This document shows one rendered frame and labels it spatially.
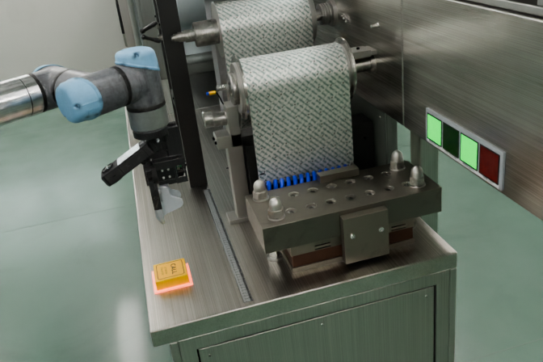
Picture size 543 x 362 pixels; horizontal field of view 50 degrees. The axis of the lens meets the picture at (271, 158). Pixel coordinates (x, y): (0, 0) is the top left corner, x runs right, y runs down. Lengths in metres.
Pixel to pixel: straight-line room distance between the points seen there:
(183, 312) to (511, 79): 0.74
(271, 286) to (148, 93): 0.47
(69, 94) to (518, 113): 0.72
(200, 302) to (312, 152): 0.43
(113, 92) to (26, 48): 5.90
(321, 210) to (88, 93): 0.52
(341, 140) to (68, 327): 1.80
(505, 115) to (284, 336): 0.63
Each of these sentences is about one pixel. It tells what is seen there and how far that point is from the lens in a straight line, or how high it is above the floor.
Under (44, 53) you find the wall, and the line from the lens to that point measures 6.93.
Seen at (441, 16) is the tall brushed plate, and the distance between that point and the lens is 1.11.
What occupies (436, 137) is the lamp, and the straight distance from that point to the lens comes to 1.17.
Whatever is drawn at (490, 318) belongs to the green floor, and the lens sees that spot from 2.58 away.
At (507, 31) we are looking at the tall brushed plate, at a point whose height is 1.41.
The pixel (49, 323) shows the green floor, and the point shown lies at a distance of 2.90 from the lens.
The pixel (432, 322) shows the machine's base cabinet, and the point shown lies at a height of 0.73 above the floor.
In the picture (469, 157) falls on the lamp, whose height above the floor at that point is 1.18.
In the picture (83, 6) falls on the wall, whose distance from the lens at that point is 6.81.
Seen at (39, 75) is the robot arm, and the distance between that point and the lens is 1.15.
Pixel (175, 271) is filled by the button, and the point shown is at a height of 0.92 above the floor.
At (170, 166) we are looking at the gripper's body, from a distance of 1.15.
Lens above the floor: 1.63
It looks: 24 degrees down
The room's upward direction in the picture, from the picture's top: 7 degrees counter-clockwise
